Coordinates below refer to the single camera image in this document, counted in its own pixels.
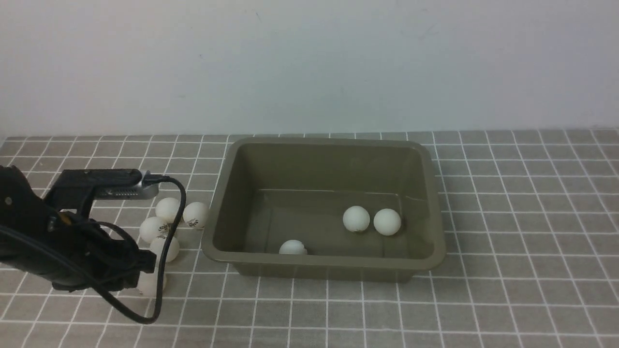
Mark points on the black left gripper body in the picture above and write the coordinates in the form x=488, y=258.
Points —
x=107, y=252

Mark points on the white ball with logo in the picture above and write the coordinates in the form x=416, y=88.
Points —
x=356, y=219
x=152, y=227

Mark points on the olive green plastic bin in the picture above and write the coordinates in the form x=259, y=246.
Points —
x=275, y=189

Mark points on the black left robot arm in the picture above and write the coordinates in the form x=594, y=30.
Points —
x=55, y=238

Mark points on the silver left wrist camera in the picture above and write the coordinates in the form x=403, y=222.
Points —
x=78, y=189

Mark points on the grey checkered tablecloth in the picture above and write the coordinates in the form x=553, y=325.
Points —
x=531, y=220

